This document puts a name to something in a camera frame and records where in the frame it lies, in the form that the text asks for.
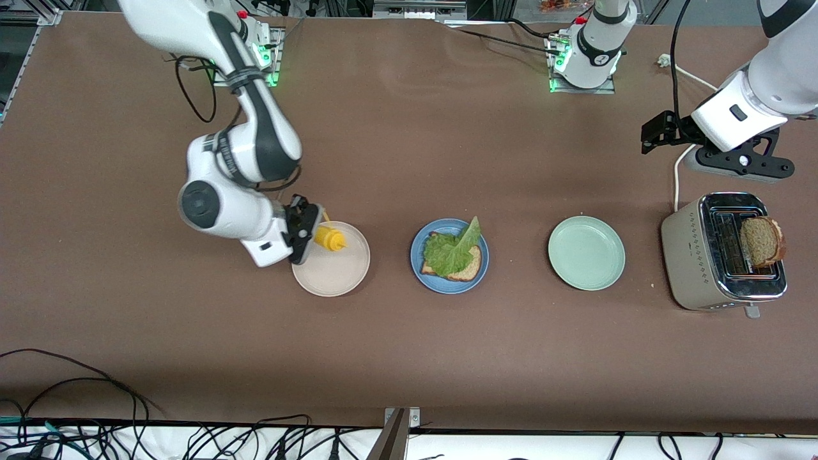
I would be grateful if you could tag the beige and chrome toaster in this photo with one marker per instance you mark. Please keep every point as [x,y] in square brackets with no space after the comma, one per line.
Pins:
[687,255]

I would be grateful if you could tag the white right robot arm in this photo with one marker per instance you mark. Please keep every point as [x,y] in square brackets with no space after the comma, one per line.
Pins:
[255,128]

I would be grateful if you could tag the beige plate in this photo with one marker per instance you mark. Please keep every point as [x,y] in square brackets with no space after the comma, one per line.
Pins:
[339,271]

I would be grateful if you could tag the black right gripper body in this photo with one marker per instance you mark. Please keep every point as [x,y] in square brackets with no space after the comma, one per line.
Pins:
[297,223]

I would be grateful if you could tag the aluminium frame profile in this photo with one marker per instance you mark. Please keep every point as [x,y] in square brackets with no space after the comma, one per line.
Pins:
[51,16]

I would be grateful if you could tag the seeded brown bread slice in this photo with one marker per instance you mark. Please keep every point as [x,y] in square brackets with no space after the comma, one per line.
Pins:
[763,243]

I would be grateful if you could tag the small metal bracket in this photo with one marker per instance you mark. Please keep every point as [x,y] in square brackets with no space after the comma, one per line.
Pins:
[414,418]

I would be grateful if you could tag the green lettuce leaf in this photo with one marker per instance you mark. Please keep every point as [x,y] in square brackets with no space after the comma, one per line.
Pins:
[447,252]

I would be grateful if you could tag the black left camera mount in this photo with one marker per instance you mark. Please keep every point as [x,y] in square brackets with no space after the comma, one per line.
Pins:
[767,165]

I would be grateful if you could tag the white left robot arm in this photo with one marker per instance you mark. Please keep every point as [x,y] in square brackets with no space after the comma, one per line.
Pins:
[597,48]

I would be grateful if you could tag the light green plate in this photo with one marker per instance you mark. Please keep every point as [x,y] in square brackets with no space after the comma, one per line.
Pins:
[586,253]

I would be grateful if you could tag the yellow mustard squeeze bottle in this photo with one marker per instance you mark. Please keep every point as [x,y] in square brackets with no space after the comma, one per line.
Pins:
[331,238]

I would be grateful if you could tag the blue plate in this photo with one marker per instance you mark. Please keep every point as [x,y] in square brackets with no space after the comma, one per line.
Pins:
[441,287]

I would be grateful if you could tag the brown bread slice with crust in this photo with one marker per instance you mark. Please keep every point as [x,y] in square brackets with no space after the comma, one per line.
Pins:
[470,268]

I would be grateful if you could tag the metal camera post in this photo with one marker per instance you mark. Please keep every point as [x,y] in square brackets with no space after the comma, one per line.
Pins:
[390,444]

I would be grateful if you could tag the grey metal power strip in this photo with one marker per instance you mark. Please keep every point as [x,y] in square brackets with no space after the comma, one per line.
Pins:
[418,9]

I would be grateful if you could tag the orange patterned object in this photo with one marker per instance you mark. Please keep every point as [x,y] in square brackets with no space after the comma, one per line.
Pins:
[559,5]

